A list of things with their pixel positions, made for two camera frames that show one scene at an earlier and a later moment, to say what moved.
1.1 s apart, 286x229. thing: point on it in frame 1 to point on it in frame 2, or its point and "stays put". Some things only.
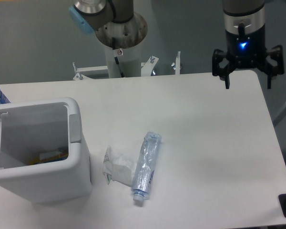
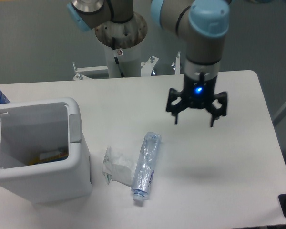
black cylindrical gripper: [247, 51] to [198, 94]
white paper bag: [119, 167] stays put
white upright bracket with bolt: [176, 66] stays put
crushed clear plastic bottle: [143, 176] stays put
